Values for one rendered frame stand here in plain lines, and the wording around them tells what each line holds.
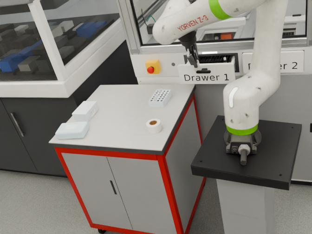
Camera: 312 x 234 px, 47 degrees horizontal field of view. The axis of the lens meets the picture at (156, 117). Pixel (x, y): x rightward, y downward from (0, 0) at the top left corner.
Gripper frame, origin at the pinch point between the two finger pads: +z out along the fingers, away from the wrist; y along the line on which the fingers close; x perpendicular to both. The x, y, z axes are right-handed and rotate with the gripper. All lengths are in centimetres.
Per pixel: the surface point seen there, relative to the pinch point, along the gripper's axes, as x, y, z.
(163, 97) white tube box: -18.4, 11.8, 11.0
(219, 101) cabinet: 5.3, -3.5, 34.0
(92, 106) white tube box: -55, 22, 6
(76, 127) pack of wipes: -55, 40, 0
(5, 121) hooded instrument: -145, 16, 35
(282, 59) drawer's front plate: 39.7, -10.7, 9.1
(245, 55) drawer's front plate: 21.8, -11.9, 6.0
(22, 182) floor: -154, 40, 85
